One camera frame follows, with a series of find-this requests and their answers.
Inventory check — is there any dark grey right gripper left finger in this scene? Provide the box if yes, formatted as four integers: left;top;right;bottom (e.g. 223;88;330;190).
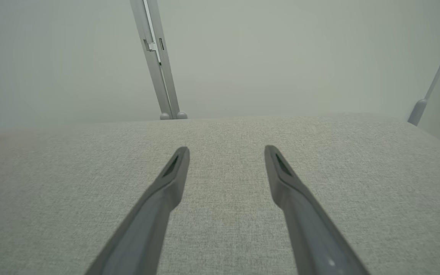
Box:
86;146;190;275

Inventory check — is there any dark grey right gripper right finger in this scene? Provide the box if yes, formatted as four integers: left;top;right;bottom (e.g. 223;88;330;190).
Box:
264;145;370;275

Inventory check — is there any grey partition post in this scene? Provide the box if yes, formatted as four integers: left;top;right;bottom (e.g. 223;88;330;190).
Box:
147;0;188;120
130;0;173;120

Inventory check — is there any slanted grey frame leg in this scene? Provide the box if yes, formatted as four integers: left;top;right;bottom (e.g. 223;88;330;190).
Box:
408;13;440;126

